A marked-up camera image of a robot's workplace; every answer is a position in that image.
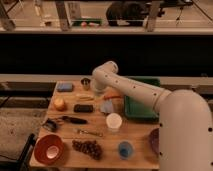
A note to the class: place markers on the yellow banana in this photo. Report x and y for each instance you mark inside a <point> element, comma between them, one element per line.
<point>85,97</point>

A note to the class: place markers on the black rectangular block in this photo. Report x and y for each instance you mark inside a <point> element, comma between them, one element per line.
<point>83,108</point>

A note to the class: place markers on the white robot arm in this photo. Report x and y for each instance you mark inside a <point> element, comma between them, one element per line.
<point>186,121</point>

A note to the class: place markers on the small metal cup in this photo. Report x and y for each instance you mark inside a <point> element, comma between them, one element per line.
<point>85,82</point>

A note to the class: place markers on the blue plastic cup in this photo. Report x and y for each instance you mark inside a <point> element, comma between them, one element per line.
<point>125,150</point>

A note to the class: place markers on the blue grey cloth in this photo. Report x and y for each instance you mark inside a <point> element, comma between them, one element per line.
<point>107,107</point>

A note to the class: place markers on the green plastic tray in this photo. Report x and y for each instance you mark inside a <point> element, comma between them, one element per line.
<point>137,111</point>

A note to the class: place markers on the blue sponge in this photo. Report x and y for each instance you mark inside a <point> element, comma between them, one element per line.
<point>64,87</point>

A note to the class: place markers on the orange fruit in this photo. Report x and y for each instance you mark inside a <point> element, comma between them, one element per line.
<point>59,104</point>

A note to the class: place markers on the metal key tool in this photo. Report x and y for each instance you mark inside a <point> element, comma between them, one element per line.
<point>91,133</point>

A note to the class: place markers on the bunch of dark grapes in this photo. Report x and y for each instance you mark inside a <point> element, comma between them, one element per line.
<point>91,148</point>

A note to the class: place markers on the purple bowl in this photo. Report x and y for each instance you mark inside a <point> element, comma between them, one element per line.
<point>154,140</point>

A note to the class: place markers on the metal binder clip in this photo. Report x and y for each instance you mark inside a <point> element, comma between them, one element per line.
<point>50,125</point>

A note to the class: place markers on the person in background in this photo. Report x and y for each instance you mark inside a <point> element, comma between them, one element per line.
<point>133,12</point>

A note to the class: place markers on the orange bowl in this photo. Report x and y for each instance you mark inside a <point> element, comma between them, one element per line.
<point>48,149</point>

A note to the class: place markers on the black handled tool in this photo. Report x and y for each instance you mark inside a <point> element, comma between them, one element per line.
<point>74,120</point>

